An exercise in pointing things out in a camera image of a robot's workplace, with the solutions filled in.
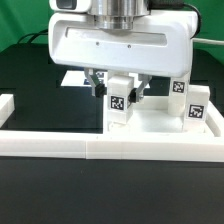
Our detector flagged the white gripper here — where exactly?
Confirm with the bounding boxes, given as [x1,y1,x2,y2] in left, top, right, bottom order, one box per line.
[48,10,196,103]

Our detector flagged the white square table top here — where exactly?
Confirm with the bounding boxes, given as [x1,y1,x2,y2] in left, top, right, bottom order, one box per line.
[103,96,224,138]

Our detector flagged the white sheet with AprilTags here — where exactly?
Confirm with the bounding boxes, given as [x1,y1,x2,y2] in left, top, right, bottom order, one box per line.
[61,70,107,87]

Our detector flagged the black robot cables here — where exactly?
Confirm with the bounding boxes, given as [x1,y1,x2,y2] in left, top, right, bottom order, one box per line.
[17,28,51,45]

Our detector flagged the white U-shaped fence wall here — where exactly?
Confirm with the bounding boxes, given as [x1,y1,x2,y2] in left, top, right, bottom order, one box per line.
[0,94,224,162]

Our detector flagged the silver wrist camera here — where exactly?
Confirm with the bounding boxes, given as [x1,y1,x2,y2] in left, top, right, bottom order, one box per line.
[49,0,92,13]

